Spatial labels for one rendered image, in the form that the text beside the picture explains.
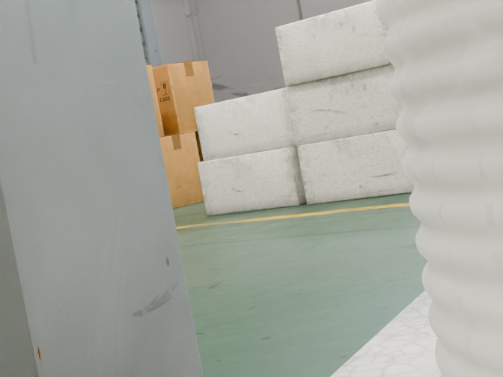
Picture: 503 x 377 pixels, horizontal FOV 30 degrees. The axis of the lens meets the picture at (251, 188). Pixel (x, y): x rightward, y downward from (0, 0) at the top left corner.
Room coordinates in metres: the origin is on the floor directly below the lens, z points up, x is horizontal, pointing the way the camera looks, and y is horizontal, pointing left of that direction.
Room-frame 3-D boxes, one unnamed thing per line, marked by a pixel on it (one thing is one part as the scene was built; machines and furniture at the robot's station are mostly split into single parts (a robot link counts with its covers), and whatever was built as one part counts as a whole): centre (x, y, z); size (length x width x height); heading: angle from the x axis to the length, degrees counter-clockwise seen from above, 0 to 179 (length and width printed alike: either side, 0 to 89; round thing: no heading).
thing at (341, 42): (2.84, -0.43, 0.45); 0.39 x 0.39 x 0.18; 49
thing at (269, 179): (3.12, -0.11, 0.09); 0.39 x 0.39 x 0.18; 49
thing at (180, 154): (4.01, 0.38, 0.15); 0.30 x 0.24 x 0.30; 49
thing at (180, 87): (4.16, 0.28, 0.45); 0.30 x 0.24 x 0.30; 46
